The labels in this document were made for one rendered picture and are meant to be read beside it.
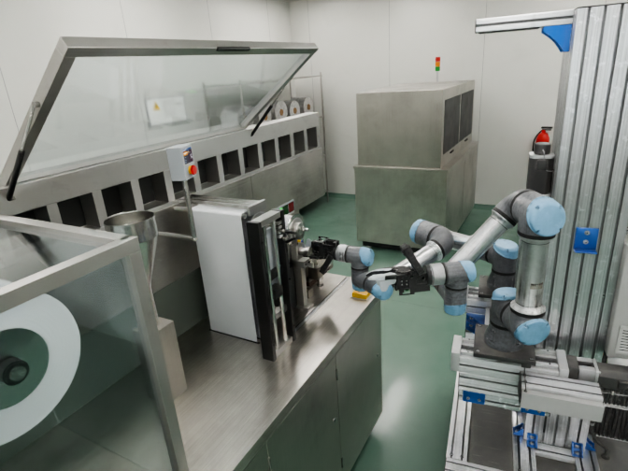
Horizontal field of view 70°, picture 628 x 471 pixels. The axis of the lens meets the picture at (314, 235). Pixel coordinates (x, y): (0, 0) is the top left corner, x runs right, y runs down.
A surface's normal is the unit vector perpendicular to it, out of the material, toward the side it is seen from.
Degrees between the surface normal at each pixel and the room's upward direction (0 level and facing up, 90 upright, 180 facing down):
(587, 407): 90
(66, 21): 90
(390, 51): 90
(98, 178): 90
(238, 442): 0
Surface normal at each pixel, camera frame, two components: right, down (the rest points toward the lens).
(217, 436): -0.07, -0.94
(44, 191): 0.88, 0.11
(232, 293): -0.48, 0.34
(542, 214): 0.07, 0.22
